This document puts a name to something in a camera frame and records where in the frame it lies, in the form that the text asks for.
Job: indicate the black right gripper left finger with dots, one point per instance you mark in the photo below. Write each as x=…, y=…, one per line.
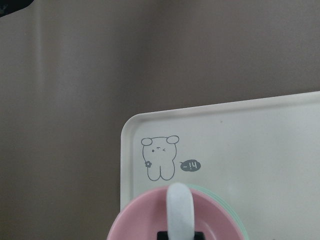
x=162, y=235

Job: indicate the small pink bowl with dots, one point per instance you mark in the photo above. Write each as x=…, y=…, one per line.
x=146, y=215

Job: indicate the stacked green bowls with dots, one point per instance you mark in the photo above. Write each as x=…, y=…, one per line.
x=225, y=205

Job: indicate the cream rabbit tray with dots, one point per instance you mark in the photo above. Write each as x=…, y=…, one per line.
x=261, y=156

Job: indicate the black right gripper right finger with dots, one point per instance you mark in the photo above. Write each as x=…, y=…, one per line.
x=198, y=235

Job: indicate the white ceramic spoon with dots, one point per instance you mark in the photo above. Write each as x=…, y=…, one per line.
x=180, y=212

